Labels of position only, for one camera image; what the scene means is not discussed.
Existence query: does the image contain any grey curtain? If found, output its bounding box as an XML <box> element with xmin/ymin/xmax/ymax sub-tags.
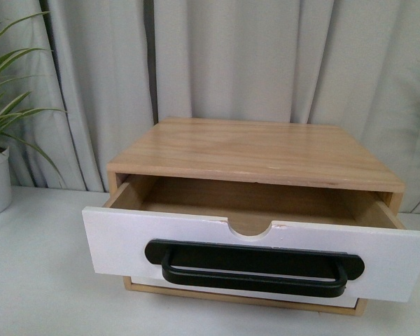
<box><xmin>0</xmin><ymin>1</ymin><xmax>420</xmax><ymax>214</ymax></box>

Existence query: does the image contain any white drawer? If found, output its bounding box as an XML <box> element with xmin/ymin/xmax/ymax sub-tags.
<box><xmin>82</xmin><ymin>175</ymin><xmax>420</xmax><ymax>309</ymax></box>

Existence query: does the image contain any wooden drawer cabinet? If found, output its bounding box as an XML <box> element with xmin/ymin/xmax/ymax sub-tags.
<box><xmin>107</xmin><ymin>118</ymin><xmax>405</xmax><ymax>315</ymax></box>

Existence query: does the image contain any black drawer handle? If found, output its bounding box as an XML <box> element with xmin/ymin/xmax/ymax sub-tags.
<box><xmin>144</xmin><ymin>239</ymin><xmax>365</xmax><ymax>298</ymax></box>

